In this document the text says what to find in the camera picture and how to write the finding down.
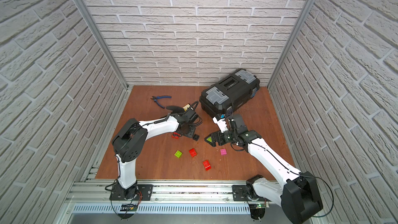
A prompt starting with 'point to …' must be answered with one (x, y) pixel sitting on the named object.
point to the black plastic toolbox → (233, 90)
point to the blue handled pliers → (155, 98)
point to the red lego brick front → (207, 165)
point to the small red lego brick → (176, 135)
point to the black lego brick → (196, 137)
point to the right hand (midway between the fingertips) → (213, 137)
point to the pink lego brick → (223, 151)
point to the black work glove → (176, 109)
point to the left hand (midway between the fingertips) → (192, 131)
